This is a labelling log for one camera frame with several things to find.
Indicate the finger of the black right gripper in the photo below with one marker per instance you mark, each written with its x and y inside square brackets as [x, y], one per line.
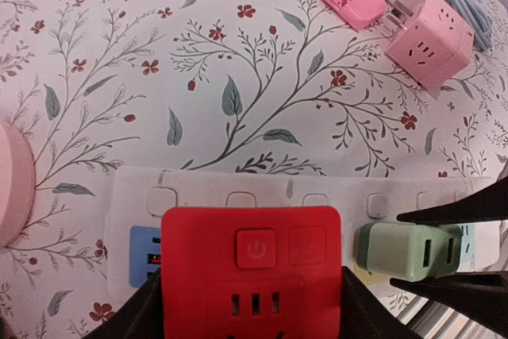
[487, 205]
[470, 293]

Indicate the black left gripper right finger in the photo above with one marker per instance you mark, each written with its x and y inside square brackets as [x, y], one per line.
[364, 316]

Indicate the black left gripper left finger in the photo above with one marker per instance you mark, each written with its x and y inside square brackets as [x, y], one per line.
[141, 317]

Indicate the green plug adapter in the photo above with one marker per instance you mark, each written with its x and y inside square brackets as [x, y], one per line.
[409, 252]

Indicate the red cube adapter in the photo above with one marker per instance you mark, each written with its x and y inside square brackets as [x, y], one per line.
[251, 273]

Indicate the white power strip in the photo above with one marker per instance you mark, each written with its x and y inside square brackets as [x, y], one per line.
[141, 196]

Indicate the pink cube socket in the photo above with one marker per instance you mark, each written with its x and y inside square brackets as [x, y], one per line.
[434, 44]

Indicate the pink round socket base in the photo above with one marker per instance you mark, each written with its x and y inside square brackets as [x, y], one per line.
[18, 177]

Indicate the floral tablecloth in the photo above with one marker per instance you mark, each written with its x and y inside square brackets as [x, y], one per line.
[263, 87]

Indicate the aluminium table edge rail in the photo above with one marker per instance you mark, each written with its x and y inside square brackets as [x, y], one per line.
[434, 320]

